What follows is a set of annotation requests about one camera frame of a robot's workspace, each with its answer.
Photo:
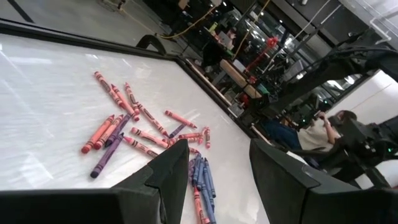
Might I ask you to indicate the red crayon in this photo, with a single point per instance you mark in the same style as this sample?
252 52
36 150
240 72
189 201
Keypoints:
207 138
132 98
152 119
180 119
109 132
109 89
169 141
189 135
199 205
202 136
98 133
124 101
149 137
140 146
194 151

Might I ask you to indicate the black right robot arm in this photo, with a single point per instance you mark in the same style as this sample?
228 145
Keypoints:
326 74

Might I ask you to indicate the purple crayon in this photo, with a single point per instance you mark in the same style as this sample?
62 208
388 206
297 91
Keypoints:
177 131
118 130
107 155
191 171

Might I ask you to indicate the black office chair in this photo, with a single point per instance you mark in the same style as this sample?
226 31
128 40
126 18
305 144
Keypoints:
326 161

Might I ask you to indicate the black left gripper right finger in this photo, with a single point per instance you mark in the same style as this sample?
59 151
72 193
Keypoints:
295 202

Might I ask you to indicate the red ribbon bow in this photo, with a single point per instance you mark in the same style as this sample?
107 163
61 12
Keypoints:
272 42

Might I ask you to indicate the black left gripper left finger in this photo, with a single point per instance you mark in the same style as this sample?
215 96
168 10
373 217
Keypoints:
140 205

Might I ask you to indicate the wooden workbench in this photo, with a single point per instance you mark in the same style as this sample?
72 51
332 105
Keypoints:
231 70

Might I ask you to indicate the blue crayon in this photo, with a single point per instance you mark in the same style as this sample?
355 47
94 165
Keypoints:
202 179
207 203
210 177
197 169

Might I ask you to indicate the person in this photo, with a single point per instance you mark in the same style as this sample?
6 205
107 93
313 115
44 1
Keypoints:
232 34
314 137

